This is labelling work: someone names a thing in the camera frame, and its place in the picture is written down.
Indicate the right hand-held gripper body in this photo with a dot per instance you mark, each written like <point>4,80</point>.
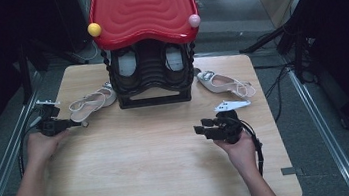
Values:
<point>228,126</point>

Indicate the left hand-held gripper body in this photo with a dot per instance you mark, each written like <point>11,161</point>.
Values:
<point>50,125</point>

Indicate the white slingback heel shoe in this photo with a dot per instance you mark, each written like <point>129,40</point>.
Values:
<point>219,84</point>
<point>102,98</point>

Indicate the black leather shoe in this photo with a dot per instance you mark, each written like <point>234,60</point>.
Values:
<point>127,66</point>
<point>174,61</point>

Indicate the red and black shoe rack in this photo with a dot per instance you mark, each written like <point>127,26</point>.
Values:
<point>143,11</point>

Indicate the person's left hand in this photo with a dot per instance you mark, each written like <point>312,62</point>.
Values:
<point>42,147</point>

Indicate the person's right hand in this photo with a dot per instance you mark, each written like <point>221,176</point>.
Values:
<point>243,155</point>

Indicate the small grey round disc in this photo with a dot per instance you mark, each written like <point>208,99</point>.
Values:
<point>196,71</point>

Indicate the grey tape strip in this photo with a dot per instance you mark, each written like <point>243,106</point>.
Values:
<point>290,171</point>

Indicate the black metal stand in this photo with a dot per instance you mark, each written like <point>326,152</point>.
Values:
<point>295,46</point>

